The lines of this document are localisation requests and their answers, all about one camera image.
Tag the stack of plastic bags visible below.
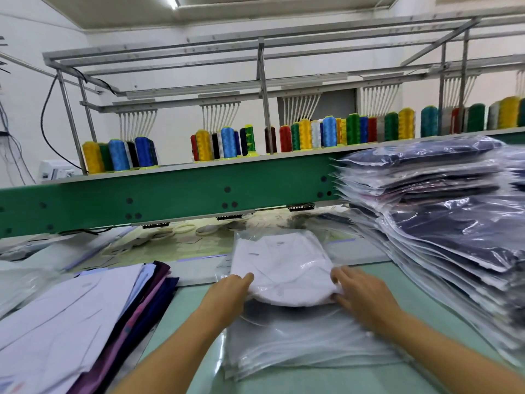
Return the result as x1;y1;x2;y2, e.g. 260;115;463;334
220;295;405;381

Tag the white box device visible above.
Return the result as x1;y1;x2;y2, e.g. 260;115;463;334
39;160;84;182

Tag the person's right forearm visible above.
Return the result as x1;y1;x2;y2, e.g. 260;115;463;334
384;311;525;394

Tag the person's left hand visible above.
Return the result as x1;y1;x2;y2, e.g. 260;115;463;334
197;272;256;332

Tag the black hanging cable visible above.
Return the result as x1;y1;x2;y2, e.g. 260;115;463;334
41;73;85;171

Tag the single clear plastic bag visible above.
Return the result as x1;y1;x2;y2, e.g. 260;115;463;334
215;225;347;311

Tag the white shirt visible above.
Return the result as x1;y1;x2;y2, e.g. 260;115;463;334
230;230;341;309

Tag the stack of bagged garments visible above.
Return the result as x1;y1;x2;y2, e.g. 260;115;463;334
336;135;525;368

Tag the grey metal thread rack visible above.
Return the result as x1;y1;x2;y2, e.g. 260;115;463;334
43;8;525;173

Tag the person's right hand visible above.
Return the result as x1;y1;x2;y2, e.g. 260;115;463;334
330;265;405;338

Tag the green machine beam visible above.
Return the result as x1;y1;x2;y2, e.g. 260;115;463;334
0;127;525;240

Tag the row of coloured thread spools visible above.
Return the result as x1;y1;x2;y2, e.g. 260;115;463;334
80;96;525;176

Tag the crumpled clear plastic film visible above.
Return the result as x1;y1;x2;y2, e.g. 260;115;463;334
0;266;60;318

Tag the person's left forearm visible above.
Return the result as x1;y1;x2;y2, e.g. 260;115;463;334
110;314;226;394

